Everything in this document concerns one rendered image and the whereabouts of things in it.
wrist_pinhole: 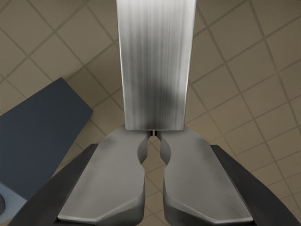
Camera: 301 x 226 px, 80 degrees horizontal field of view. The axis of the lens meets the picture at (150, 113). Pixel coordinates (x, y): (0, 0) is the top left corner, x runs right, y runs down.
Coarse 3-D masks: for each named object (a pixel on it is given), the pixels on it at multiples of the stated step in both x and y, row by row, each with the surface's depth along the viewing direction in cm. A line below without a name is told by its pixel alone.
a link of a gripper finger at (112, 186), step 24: (120, 144) 9; (144, 144) 10; (96, 168) 8; (120, 168) 8; (72, 192) 7; (96, 192) 7; (120, 192) 7; (144, 192) 8; (72, 216) 6; (96, 216) 6; (120, 216) 6
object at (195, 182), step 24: (168, 144) 9; (192, 144) 9; (168, 168) 8; (192, 168) 8; (216, 168) 8; (168, 192) 7; (192, 192) 7; (216, 192) 7; (168, 216) 7; (192, 216) 6; (216, 216) 6; (240, 216) 6
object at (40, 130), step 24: (48, 96) 81; (72, 96) 96; (0, 120) 57; (24, 120) 64; (48, 120) 74; (72, 120) 86; (0, 144) 54; (24, 144) 60; (48, 144) 68; (0, 168) 50; (24, 168) 56; (48, 168) 63; (0, 192) 50; (24, 192) 52; (0, 216) 55
